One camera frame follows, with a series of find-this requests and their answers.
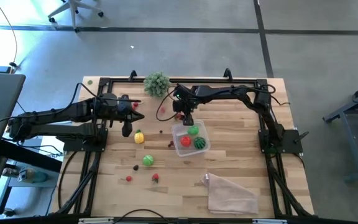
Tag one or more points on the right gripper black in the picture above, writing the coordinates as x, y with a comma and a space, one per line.
191, 102

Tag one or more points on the clear plastic tupperware container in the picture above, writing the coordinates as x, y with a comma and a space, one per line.
179, 130

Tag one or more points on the artificial green potted plant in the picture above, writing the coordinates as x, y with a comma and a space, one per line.
156, 84

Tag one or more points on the pink toy lychee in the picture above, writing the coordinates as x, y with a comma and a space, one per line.
163, 109

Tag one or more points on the dark red toy cherry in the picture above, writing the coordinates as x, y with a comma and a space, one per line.
170, 144

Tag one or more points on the green toy apple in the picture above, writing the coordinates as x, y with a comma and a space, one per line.
148, 160

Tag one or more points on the red toy cherry with stem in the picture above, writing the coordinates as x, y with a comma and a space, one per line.
129, 178

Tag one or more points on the dark toy blackberry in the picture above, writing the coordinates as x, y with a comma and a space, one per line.
135, 167

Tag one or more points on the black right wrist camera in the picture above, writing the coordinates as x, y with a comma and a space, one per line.
178, 105

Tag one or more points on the plastic bottle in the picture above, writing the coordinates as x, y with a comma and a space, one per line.
31, 175

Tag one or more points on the folded beige cloth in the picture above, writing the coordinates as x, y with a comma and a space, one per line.
228, 196

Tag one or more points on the striped green toy watermelon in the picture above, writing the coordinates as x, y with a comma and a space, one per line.
199, 142

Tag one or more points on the black aluminium table frame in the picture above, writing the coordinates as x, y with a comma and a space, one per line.
197, 81

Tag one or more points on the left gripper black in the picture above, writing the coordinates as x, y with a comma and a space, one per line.
107, 110

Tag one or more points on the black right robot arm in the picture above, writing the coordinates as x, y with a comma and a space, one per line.
228, 91

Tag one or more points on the white office chair base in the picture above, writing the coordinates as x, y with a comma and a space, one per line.
73, 12

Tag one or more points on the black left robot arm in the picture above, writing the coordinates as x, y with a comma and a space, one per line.
57, 113

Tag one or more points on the yellow toy pineapple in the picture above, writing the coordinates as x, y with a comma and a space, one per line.
139, 137

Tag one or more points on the large red toy strawberry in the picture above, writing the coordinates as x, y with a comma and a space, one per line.
155, 177

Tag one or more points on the small red leafy toy fruit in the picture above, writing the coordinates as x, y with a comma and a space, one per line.
177, 116

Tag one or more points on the large red toy tomato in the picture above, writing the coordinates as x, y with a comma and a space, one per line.
185, 141

